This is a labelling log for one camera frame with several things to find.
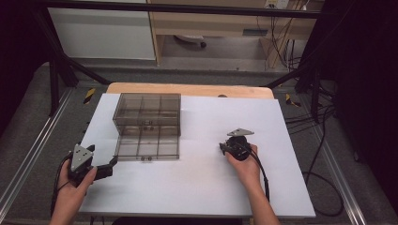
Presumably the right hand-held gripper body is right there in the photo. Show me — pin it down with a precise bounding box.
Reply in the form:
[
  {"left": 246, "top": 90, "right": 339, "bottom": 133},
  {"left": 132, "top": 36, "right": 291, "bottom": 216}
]
[{"left": 224, "top": 127, "right": 255, "bottom": 162}]

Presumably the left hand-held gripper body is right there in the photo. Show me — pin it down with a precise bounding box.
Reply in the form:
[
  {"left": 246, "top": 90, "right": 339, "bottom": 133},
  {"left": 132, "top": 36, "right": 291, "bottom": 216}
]
[{"left": 69, "top": 143, "right": 96, "bottom": 187}]

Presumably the smoky transparent drawer cabinet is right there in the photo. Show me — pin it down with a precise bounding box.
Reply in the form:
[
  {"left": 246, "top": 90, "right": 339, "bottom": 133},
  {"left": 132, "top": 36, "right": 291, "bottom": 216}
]
[{"left": 112, "top": 92, "right": 182, "bottom": 138}]

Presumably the person's right hand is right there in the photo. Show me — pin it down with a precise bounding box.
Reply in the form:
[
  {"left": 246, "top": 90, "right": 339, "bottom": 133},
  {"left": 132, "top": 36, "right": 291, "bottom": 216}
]
[{"left": 224, "top": 143, "right": 263, "bottom": 189}]

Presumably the person's left hand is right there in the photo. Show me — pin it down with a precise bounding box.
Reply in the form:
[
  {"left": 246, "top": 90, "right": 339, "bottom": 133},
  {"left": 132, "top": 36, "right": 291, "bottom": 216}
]
[{"left": 55, "top": 159, "right": 99, "bottom": 204}]

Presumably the white board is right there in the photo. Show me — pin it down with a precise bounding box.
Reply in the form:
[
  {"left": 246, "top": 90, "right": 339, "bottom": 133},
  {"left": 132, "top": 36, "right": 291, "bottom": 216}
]
[{"left": 79, "top": 92, "right": 316, "bottom": 219}]

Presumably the yellow black tape marker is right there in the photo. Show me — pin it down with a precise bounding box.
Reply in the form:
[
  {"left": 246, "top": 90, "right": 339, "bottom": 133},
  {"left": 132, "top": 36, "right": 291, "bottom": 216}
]
[
  {"left": 83, "top": 87, "right": 97, "bottom": 105},
  {"left": 284, "top": 93, "right": 302, "bottom": 108}
]

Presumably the wooden table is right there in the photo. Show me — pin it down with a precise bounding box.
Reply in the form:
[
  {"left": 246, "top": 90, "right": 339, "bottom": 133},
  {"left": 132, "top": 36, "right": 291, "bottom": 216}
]
[{"left": 106, "top": 82, "right": 276, "bottom": 100}]

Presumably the black metal stand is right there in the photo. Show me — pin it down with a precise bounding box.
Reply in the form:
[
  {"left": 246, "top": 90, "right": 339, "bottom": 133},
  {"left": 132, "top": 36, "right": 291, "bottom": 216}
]
[
  {"left": 265, "top": 59, "right": 325, "bottom": 125},
  {"left": 31, "top": 8, "right": 112, "bottom": 117}
]

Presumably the white chair base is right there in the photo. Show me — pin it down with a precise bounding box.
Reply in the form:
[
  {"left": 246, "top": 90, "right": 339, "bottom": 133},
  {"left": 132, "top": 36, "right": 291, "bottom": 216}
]
[{"left": 173, "top": 34, "right": 207, "bottom": 49}]

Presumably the white panel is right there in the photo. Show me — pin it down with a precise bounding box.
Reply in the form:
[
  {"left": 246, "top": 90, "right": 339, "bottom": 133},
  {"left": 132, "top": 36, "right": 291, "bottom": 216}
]
[{"left": 47, "top": 7, "right": 157, "bottom": 61}]

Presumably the light wooden desk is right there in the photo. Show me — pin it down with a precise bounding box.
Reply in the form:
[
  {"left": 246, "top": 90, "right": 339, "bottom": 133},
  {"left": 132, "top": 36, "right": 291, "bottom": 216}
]
[{"left": 145, "top": 0, "right": 325, "bottom": 68}]

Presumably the white power strip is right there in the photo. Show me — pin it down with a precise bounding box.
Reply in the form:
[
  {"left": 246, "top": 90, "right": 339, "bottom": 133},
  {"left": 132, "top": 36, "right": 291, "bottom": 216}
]
[{"left": 264, "top": 0, "right": 291, "bottom": 10}]

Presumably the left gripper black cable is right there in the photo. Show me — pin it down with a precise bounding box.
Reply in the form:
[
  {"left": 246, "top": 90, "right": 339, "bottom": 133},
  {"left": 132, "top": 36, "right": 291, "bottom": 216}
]
[{"left": 50, "top": 152, "right": 73, "bottom": 218}]

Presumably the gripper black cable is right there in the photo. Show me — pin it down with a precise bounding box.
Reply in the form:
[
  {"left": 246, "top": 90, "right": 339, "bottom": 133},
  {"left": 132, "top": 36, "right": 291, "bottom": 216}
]
[
  {"left": 50, "top": 152, "right": 73, "bottom": 218},
  {"left": 240, "top": 143, "right": 271, "bottom": 203}
]

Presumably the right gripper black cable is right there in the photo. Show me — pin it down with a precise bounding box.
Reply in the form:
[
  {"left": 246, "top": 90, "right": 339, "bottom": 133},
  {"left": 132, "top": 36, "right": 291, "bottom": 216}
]
[{"left": 240, "top": 143, "right": 271, "bottom": 203}]

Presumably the aluminium floor rail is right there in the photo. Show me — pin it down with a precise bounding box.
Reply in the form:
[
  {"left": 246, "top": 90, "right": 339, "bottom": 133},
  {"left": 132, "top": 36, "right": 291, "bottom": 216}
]
[
  {"left": 311, "top": 123, "right": 368, "bottom": 225},
  {"left": 0, "top": 87, "right": 75, "bottom": 214}
]

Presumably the smoky drawer with high handle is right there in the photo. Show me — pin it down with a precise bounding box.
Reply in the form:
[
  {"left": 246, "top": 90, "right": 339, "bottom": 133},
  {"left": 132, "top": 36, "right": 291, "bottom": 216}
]
[{"left": 114, "top": 94, "right": 181, "bottom": 131}]

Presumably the black floor cable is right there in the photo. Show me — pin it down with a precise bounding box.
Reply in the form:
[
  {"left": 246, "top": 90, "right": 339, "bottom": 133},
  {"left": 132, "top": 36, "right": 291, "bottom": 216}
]
[{"left": 283, "top": 102, "right": 345, "bottom": 218}]

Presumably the hanging black cable bundle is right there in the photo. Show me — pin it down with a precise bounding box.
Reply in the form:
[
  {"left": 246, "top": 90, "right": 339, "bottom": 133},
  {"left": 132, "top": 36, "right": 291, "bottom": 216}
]
[{"left": 269, "top": 12, "right": 303, "bottom": 73}]

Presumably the black metal frame bar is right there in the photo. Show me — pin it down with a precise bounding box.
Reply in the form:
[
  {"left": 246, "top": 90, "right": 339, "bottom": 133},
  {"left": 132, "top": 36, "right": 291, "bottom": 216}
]
[{"left": 31, "top": 0, "right": 324, "bottom": 19}]

